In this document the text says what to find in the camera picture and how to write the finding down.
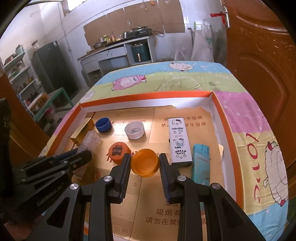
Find white Hello Kitty case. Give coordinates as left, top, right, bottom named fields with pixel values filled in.
left=168, top=117, right=193, bottom=167

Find teal lighter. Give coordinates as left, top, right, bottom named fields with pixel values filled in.
left=192, top=144, right=210, bottom=186

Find gold rectangular box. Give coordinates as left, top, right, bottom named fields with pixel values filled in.
left=70, top=118, right=94, bottom=146

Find white bottle cap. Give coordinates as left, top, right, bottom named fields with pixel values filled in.
left=125, top=121, right=145, bottom=140

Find blue bottle cap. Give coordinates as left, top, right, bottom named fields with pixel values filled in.
left=95, top=117, right=112, bottom=133

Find person's left hand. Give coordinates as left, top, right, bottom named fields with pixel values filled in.
left=1, top=215, right=43, bottom=240

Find orange rimmed cardboard tray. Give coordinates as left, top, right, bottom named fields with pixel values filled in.
left=42, top=91, right=244, bottom=240

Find green metal bench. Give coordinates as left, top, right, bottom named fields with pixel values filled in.
left=33, top=87, right=74, bottom=122

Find cartoon sheep patterned tablecloth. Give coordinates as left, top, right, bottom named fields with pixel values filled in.
left=42, top=61, right=288, bottom=240

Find dark grey refrigerator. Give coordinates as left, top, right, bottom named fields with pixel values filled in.
left=31, top=41, right=78, bottom=98

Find grey storage shelf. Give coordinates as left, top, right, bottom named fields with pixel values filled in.
left=4, top=45, right=47, bottom=116

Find grey kitchen counter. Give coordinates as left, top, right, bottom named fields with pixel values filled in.
left=78, top=36, right=157, bottom=87

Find teal air fryer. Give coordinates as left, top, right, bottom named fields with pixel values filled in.
left=131, top=42, right=151, bottom=63

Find white hanging sack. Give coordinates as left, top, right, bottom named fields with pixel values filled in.
left=191, top=24, right=214, bottom=62

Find black gas stove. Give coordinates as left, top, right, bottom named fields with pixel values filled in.
left=123, top=26, right=152, bottom=40

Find brown wooden door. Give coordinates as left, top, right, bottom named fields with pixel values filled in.
left=223, top=0, right=295, bottom=186

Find cardboard wall sheets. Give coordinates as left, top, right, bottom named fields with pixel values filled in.
left=83, top=1, right=185, bottom=47

